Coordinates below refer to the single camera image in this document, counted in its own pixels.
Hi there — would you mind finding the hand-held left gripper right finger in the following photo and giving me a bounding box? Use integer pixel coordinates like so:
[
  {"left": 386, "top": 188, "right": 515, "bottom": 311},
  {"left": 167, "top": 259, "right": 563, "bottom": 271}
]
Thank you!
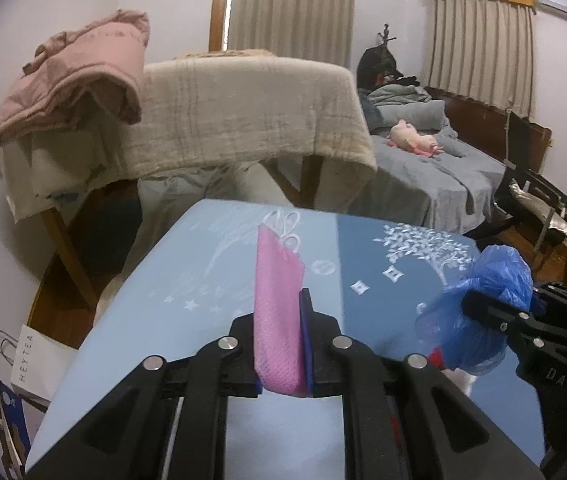
[{"left": 299, "top": 287, "right": 545, "bottom": 480}]

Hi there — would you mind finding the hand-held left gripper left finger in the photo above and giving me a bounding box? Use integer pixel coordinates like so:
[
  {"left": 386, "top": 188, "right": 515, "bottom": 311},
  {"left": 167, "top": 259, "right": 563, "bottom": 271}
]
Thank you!
[{"left": 26, "top": 311, "right": 258, "bottom": 480}]

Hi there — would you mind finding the pink mesh bag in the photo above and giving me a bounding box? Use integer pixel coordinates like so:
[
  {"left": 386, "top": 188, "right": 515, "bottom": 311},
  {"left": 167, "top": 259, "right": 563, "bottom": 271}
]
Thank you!
[{"left": 254, "top": 210, "right": 309, "bottom": 397}]

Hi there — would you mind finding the blue plastic bag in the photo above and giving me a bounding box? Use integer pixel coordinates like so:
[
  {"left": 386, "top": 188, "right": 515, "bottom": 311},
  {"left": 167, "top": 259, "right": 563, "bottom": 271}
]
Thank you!
[{"left": 413, "top": 244, "right": 545, "bottom": 377}]

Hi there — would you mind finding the white tissue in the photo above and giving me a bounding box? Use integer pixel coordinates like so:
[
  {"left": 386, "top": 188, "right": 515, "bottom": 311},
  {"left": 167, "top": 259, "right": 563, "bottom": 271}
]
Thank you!
[{"left": 445, "top": 367, "right": 477, "bottom": 397}]

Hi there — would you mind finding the silver cushion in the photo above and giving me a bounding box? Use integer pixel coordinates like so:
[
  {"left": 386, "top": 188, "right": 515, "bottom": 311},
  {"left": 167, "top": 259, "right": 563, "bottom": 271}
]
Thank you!
[{"left": 507, "top": 179, "right": 567, "bottom": 242}]

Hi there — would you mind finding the bed with grey sheet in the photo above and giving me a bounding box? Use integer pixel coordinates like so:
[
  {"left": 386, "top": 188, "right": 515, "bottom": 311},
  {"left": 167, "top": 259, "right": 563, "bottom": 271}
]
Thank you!
[{"left": 323, "top": 84, "right": 509, "bottom": 238}]

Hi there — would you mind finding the white bedding bundle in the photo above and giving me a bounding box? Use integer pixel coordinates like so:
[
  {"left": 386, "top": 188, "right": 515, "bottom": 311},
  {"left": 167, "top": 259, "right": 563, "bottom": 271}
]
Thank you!
[{"left": 98, "top": 161, "right": 300, "bottom": 313}]

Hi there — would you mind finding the black chair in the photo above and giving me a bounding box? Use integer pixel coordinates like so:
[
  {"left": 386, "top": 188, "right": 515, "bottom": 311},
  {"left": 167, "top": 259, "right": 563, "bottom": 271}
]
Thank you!
[{"left": 463, "top": 109, "right": 567, "bottom": 267}]

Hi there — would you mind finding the pink plush toy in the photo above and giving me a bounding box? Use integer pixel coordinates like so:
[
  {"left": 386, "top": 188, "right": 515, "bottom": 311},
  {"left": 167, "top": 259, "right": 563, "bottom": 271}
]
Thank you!
[{"left": 387, "top": 118, "right": 445, "bottom": 159}]

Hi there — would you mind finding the dark wooden headboard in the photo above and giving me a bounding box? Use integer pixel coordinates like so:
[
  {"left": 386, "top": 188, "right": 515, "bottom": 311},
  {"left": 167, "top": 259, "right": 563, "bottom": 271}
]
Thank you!
[{"left": 422, "top": 85, "right": 553, "bottom": 162}]

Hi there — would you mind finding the white paper bag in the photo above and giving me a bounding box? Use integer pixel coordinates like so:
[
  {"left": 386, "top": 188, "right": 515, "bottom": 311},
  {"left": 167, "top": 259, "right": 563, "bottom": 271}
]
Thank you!
[{"left": 0, "top": 324, "right": 83, "bottom": 414}]

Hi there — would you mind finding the grey duvet pile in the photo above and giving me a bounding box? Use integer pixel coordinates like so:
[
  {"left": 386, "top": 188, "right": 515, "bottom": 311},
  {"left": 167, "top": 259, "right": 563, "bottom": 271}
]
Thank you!
[{"left": 358, "top": 82, "right": 453, "bottom": 134}]

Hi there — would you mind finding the beige blanket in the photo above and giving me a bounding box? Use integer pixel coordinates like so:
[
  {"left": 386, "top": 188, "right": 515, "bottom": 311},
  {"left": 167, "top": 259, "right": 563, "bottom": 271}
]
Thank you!
[{"left": 124, "top": 56, "right": 378, "bottom": 182}]

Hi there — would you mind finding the blue cardboard box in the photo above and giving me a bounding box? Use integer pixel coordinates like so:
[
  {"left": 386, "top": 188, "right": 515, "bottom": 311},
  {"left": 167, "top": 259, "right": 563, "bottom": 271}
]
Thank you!
[{"left": 0, "top": 380, "right": 33, "bottom": 477}]

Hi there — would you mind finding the narrow beige curtain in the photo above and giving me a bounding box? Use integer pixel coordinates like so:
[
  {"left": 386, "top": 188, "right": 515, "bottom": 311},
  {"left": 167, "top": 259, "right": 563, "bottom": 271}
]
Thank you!
[{"left": 425, "top": 0, "right": 535, "bottom": 122}]

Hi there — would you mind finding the white cloth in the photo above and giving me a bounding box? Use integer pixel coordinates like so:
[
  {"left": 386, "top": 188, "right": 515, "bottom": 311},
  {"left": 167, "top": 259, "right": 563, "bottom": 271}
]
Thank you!
[{"left": 0, "top": 125, "right": 140, "bottom": 224}]

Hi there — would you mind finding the coat rack with dark clothes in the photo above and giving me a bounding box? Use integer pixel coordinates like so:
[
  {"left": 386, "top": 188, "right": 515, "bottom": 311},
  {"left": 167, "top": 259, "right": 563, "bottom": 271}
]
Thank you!
[{"left": 357, "top": 23, "right": 403, "bottom": 92}]

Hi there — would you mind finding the tan cloth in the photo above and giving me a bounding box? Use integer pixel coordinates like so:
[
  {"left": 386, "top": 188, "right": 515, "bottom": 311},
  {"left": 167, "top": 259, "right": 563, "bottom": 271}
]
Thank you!
[{"left": 176, "top": 48, "right": 278, "bottom": 62}]

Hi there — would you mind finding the pink padded jacket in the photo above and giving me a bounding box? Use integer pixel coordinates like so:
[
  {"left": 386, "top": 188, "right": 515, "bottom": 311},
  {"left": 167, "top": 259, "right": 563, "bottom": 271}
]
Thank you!
[{"left": 0, "top": 9, "right": 150, "bottom": 148}]

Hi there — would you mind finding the wide beige curtain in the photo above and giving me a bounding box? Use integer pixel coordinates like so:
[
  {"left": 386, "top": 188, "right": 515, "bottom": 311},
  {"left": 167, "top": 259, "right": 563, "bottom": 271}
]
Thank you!
[{"left": 226, "top": 0, "right": 357, "bottom": 69}]

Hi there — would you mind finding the wooden table frame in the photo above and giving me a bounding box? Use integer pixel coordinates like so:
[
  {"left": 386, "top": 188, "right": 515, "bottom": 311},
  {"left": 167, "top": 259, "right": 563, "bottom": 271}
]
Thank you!
[{"left": 28, "top": 154, "right": 325, "bottom": 346}]

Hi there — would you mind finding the wooden window frame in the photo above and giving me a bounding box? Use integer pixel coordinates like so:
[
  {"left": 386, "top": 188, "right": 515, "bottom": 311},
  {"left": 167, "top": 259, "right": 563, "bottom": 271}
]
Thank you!
[{"left": 208, "top": 0, "right": 240, "bottom": 54}]

